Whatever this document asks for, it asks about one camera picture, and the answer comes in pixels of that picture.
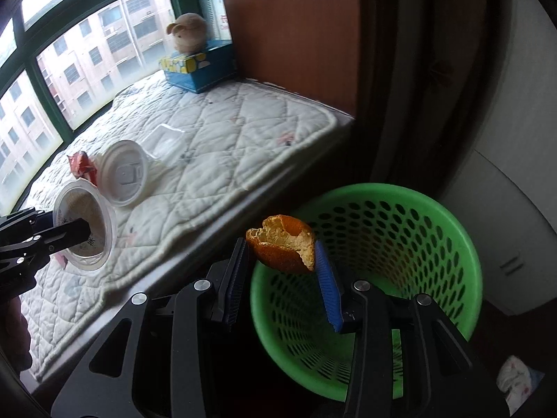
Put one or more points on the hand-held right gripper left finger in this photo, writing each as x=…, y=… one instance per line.
x=237, y=279

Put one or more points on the blue spotted tissue box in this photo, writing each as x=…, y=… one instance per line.
x=204, y=72

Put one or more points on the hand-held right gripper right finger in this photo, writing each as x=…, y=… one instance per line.
x=328, y=288

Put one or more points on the red snack wrapper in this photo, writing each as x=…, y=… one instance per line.
x=80, y=166

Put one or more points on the white printed carton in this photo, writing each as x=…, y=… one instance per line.
x=211, y=0

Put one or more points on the round clear plastic cup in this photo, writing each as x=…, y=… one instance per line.
x=82, y=202

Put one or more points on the white cabinet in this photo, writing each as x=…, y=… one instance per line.
x=513, y=161

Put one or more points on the beige plush toy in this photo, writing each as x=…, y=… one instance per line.
x=189, y=32

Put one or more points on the white printed cloth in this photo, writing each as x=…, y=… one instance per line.
x=520, y=381

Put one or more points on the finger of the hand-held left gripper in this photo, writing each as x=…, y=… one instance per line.
x=65, y=234
x=24, y=219

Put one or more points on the brown wooden panel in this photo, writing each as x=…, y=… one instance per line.
x=291, y=30

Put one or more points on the green window frame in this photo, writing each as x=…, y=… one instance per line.
x=30, y=59

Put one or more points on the green plastic basket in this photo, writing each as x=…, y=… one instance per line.
x=435, y=244

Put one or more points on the clear plastic clamshell container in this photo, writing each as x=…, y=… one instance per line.
x=164, y=141

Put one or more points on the white quilted mat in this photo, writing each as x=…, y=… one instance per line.
x=226, y=139

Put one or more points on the orange peel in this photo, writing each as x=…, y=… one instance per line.
x=270, y=256

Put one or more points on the white plastic cup lid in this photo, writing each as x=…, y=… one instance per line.
x=122, y=174

